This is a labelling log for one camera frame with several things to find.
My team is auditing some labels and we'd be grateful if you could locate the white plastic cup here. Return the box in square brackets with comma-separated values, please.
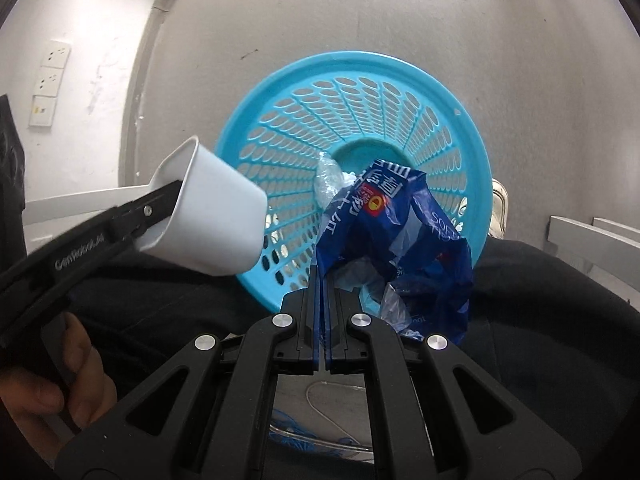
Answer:
[136, 136, 268, 276]

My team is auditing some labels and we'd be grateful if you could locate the blue snack bag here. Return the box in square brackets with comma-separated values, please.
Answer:
[316, 159, 473, 344]

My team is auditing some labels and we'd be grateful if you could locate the crushed clear plastic bottle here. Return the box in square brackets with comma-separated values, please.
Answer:
[314, 152, 357, 210]

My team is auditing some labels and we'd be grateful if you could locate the person's left hand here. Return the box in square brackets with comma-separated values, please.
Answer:
[1, 312, 117, 462]

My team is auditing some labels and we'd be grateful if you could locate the right white shoe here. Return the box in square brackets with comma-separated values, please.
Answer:
[488, 179, 509, 240]

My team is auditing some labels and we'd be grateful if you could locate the blue plastic waste basket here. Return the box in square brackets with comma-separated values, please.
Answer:
[215, 51, 491, 313]

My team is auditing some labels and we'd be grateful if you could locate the white wall socket panel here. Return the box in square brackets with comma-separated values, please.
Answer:
[28, 40, 72, 128]

